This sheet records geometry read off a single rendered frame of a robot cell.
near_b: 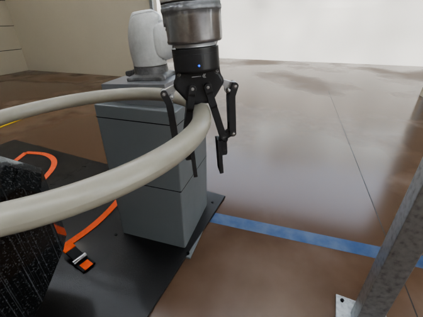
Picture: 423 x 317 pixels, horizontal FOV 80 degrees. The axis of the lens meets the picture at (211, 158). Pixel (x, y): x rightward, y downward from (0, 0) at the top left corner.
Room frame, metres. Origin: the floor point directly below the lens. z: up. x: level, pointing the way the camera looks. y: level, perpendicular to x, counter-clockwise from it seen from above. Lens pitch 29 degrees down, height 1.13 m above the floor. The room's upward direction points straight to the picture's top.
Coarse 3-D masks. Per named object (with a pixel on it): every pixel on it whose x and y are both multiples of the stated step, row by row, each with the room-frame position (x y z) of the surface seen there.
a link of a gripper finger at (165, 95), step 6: (162, 90) 0.42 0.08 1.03; (162, 96) 0.41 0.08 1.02; (168, 96) 0.42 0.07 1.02; (168, 102) 0.42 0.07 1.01; (168, 108) 0.42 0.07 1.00; (168, 114) 0.41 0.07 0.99; (174, 114) 0.42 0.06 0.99; (174, 120) 0.42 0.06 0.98; (174, 126) 0.42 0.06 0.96; (174, 132) 0.41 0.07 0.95
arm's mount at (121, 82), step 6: (120, 78) 1.25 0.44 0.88; (126, 78) 1.24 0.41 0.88; (168, 78) 1.18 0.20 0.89; (174, 78) 1.17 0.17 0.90; (102, 84) 1.14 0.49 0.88; (108, 84) 1.13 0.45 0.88; (114, 84) 1.12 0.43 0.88; (120, 84) 1.11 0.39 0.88; (126, 84) 1.10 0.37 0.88; (132, 84) 1.09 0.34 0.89; (138, 84) 1.08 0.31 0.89; (144, 84) 1.08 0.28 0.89; (150, 84) 1.07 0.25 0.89; (156, 84) 1.06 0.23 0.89; (162, 84) 1.05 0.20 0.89; (168, 84) 1.08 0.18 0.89; (120, 102) 1.12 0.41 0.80; (126, 102) 1.11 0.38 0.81; (132, 102) 1.10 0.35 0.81; (138, 102) 1.09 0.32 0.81; (144, 102) 1.08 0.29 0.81; (150, 102) 1.07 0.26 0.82; (156, 102) 1.06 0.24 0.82; (162, 102) 1.05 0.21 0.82
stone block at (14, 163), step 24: (0, 168) 0.70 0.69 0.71; (24, 168) 0.78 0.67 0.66; (0, 192) 0.64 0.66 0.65; (24, 192) 0.69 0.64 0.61; (0, 240) 0.58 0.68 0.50; (24, 240) 0.64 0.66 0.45; (48, 240) 0.70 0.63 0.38; (0, 264) 0.56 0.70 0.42; (24, 264) 0.61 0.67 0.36; (48, 264) 0.67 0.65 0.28; (0, 288) 0.53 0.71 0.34; (24, 288) 0.58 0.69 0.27; (0, 312) 0.50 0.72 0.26; (24, 312) 0.54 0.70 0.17
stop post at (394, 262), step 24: (408, 192) 0.62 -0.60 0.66; (408, 216) 0.57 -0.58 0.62; (384, 240) 0.63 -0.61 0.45; (408, 240) 0.56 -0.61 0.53; (384, 264) 0.57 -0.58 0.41; (408, 264) 0.54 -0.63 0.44; (384, 288) 0.55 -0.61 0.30; (336, 312) 0.63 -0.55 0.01; (360, 312) 0.57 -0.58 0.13; (384, 312) 0.54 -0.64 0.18
